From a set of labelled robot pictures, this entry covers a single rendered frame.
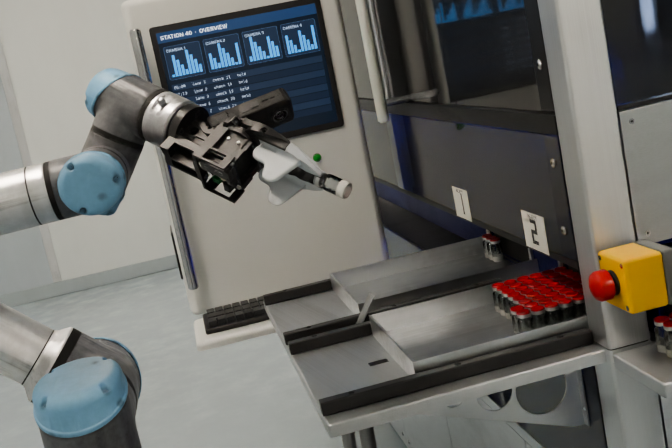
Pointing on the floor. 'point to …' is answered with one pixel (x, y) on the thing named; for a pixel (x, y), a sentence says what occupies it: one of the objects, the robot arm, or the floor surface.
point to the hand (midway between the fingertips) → (317, 173)
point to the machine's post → (593, 173)
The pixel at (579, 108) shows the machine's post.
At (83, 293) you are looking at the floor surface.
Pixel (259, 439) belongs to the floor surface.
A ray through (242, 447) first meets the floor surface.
